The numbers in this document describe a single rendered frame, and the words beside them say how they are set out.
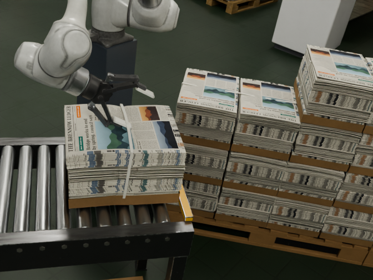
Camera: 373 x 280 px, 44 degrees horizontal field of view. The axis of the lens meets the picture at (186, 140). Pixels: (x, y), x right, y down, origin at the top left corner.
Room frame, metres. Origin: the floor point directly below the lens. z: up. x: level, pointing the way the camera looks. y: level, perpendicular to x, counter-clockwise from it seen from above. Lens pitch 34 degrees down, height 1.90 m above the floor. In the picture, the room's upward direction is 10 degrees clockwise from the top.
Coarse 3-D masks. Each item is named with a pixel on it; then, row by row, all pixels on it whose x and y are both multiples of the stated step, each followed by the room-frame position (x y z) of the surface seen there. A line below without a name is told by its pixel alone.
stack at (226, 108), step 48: (192, 96) 1.94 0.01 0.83; (240, 96) 2.06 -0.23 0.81; (288, 96) 2.11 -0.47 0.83; (192, 144) 1.87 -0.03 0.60; (240, 144) 1.87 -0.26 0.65; (288, 144) 1.87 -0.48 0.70; (336, 144) 1.87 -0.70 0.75; (192, 192) 1.87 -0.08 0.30; (240, 192) 1.87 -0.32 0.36; (336, 192) 1.86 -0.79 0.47; (240, 240) 1.87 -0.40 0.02
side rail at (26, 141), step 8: (0, 144) 1.37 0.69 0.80; (8, 144) 1.37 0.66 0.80; (16, 144) 1.38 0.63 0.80; (24, 144) 1.39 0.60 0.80; (32, 144) 1.40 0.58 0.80; (40, 144) 1.41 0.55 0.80; (48, 144) 1.42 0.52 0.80; (56, 144) 1.43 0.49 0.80; (64, 144) 1.44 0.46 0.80; (0, 152) 1.36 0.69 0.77; (16, 152) 1.38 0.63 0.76; (16, 160) 1.38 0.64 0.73; (16, 168) 1.38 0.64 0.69
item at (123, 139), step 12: (120, 108) 1.40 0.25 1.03; (120, 132) 1.25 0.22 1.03; (132, 132) 1.26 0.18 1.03; (120, 144) 1.18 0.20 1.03; (120, 156) 1.14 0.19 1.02; (120, 168) 1.15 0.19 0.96; (132, 168) 1.16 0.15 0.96; (120, 180) 1.15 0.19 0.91; (132, 180) 1.16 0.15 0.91; (120, 192) 1.15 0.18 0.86; (132, 192) 1.16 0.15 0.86
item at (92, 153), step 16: (64, 112) 1.32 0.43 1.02; (80, 112) 1.32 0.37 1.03; (112, 112) 1.36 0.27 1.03; (64, 128) 1.26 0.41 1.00; (80, 128) 1.23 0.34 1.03; (96, 128) 1.25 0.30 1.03; (112, 128) 1.26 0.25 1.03; (80, 144) 1.15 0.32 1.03; (96, 144) 1.16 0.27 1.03; (112, 144) 1.17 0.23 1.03; (80, 160) 1.10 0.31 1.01; (96, 160) 1.12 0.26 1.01; (112, 160) 1.13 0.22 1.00; (80, 176) 1.11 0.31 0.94; (96, 176) 1.12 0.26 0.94; (112, 176) 1.14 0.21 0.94; (80, 192) 1.11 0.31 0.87; (96, 192) 1.13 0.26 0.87; (112, 192) 1.14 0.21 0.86
